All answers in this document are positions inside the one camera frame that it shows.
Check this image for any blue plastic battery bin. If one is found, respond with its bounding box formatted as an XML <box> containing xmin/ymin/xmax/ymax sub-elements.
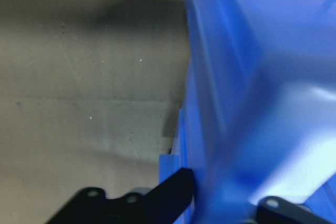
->
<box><xmin>159</xmin><ymin>0</ymin><xmax>336</xmax><ymax>224</ymax></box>

